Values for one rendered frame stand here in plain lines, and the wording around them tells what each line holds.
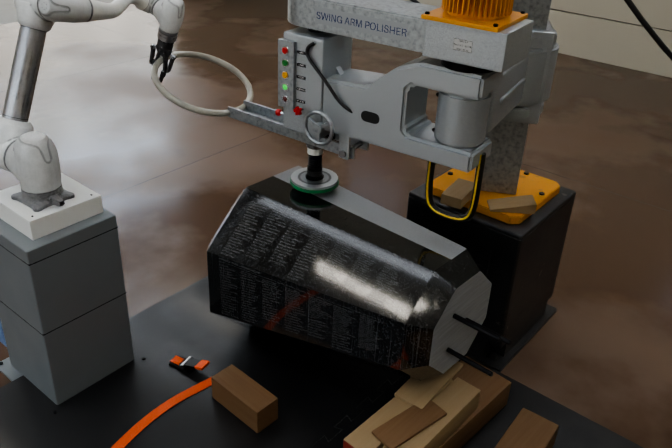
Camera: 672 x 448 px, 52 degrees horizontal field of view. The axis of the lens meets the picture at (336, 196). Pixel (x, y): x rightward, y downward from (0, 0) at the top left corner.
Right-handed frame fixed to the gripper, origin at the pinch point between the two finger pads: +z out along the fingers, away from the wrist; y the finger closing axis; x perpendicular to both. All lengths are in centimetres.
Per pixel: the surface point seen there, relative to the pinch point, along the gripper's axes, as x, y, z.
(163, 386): -90, 79, 85
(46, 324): -110, 30, 56
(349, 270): -62, 127, -8
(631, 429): -35, 268, 18
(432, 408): -79, 182, 19
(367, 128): -32, 106, -51
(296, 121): -26, 77, -33
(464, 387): -62, 192, 18
